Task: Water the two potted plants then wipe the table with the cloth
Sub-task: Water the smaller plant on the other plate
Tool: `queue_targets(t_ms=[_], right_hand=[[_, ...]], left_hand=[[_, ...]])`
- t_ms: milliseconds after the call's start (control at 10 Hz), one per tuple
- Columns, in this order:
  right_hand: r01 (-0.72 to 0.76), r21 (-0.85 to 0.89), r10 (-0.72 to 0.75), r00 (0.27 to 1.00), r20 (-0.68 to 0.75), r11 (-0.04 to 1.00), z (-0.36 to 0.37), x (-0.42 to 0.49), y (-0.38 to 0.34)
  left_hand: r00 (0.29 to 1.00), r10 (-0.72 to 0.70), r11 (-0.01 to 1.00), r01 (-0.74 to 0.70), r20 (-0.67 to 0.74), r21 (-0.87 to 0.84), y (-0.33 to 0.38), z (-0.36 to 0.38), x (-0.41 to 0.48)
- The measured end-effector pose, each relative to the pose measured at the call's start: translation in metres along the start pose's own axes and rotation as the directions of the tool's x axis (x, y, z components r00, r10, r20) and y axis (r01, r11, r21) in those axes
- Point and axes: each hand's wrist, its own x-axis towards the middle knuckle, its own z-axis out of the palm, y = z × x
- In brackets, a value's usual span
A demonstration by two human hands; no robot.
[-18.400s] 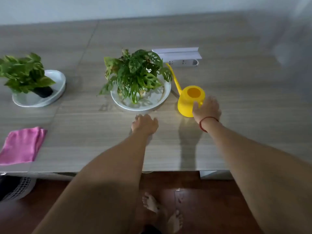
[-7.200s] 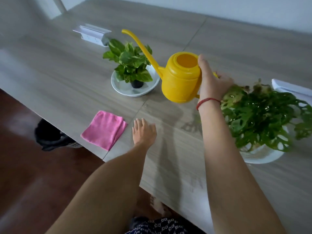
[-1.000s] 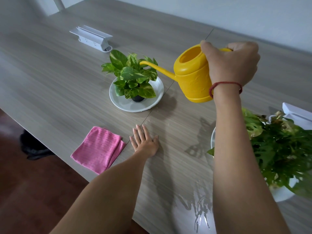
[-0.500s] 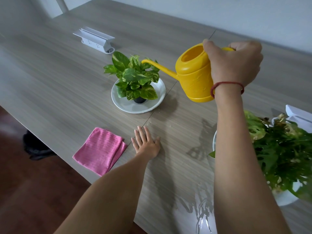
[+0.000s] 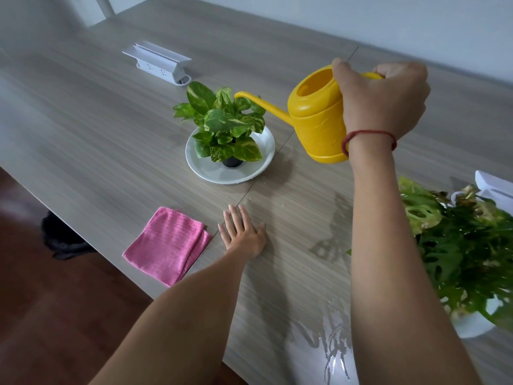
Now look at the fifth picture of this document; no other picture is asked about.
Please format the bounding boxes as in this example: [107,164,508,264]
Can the person's left hand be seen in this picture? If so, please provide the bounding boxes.
[217,205,267,260]

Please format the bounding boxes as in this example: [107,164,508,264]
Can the person's right hand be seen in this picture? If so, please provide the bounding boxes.
[332,58,431,137]

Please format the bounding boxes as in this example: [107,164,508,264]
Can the yellow plastic watering can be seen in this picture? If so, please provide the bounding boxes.
[234,65,385,164]

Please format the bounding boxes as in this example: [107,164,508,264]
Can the person's right forearm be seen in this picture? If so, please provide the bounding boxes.
[348,134,482,385]

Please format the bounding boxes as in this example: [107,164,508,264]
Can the person's left forearm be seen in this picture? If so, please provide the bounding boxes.
[90,249,249,385]

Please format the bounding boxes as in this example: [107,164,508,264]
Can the pink folded cloth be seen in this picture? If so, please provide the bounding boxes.
[122,207,213,287]

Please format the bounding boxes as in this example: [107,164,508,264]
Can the white round saucer plate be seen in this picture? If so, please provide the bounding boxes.
[185,126,276,185]

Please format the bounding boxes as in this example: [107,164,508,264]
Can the variegated green pothos plant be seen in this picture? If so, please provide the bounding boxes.
[173,81,267,163]

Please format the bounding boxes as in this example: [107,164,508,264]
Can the black bag under table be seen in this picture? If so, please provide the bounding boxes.
[41,211,98,261]

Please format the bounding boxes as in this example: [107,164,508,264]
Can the white desktop power socket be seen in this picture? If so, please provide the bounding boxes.
[450,170,513,218]
[122,41,192,87]

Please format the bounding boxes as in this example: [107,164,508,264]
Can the green holey-leaf monstera plant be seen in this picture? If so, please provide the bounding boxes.
[347,176,513,331]

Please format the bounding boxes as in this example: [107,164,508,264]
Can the white round plant pot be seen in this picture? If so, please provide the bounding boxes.
[440,294,506,340]

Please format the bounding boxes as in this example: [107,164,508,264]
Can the red string bracelet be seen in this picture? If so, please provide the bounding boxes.
[341,130,398,157]

